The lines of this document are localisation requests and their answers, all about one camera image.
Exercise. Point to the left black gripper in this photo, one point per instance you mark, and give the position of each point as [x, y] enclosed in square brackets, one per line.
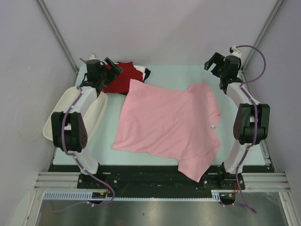
[115, 70]

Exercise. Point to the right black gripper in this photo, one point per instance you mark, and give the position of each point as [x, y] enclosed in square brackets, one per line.
[217, 58]

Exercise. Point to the white plastic bin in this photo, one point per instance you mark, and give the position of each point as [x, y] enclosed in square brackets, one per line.
[91, 106]

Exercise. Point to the pink t shirt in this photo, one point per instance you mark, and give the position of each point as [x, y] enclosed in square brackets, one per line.
[182, 125]

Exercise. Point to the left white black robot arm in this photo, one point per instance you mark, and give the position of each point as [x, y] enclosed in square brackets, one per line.
[70, 135]

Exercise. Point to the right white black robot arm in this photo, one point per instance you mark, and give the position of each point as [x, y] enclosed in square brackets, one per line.
[251, 124]

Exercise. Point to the folded red t shirt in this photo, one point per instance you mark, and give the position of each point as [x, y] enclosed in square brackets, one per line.
[109, 88]

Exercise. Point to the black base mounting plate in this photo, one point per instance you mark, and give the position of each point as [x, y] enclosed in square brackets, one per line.
[165, 182]

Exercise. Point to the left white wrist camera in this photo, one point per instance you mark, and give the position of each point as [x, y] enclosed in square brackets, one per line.
[92, 58]

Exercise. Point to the left aluminium frame post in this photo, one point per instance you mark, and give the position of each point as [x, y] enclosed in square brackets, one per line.
[56, 33]

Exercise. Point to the aluminium frame post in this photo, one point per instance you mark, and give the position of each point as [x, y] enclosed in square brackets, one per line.
[56, 33]
[263, 32]

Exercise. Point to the right aluminium frame post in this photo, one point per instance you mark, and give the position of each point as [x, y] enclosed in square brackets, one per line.
[263, 32]

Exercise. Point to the right aluminium side rail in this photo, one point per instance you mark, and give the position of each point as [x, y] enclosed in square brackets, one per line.
[264, 178]

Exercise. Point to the aluminium front rail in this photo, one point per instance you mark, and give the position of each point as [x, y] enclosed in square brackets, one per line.
[56, 181]

